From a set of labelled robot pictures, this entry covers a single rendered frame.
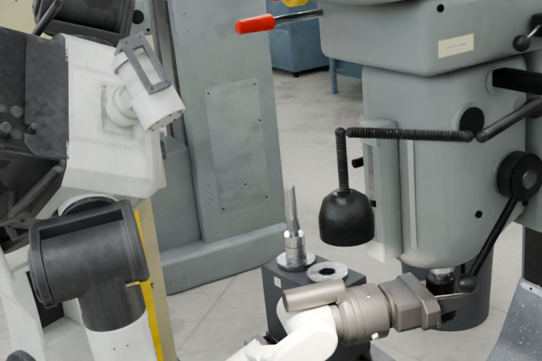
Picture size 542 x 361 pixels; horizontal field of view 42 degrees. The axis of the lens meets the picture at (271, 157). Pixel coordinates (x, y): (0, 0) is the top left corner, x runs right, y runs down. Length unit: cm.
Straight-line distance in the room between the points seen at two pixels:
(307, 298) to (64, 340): 57
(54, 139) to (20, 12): 155
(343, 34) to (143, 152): 34
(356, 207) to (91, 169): 38
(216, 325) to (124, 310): 253
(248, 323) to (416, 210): 253
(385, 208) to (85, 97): 47
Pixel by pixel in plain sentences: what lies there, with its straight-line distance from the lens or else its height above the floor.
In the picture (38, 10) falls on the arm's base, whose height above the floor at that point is 174.
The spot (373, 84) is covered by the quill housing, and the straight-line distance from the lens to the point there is 104.
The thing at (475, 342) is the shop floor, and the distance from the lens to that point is 332.
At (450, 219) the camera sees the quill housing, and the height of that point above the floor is 141.
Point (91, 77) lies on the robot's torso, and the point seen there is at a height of 164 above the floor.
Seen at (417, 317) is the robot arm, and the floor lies 123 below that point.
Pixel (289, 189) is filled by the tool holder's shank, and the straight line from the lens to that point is 154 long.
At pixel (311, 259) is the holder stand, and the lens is 161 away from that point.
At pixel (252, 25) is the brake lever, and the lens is 99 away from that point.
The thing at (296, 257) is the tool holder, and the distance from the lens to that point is 160.
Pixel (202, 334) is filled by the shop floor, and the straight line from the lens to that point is 349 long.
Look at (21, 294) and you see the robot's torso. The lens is 140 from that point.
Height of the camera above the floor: 184
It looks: 19 degrees down
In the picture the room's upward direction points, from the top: 6 degrees counter-clockwise
